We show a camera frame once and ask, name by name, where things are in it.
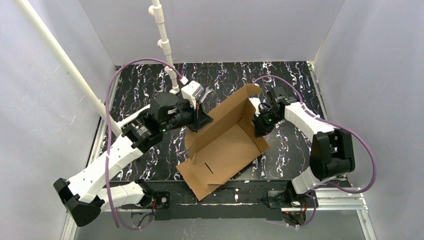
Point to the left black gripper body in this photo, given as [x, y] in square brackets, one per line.
[197, 117]

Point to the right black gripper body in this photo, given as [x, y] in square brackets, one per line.
[260, 120]

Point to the brown cardboard box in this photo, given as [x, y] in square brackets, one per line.
[225, 146]

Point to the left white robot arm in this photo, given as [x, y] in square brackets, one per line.
[89, 193]

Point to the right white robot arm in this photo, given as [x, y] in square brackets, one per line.
[331, 153]

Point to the silver wrench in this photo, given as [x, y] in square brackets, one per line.
[207, 91]

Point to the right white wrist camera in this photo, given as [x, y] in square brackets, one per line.
[255, 101]

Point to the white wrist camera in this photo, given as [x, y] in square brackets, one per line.
[191, 91]
[255, 101]

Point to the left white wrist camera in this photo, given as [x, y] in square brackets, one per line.
[191, 91]

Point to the white pvc pipe frame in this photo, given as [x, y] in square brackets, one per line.
[69, 35]

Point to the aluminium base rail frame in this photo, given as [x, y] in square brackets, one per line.
[177, 196]

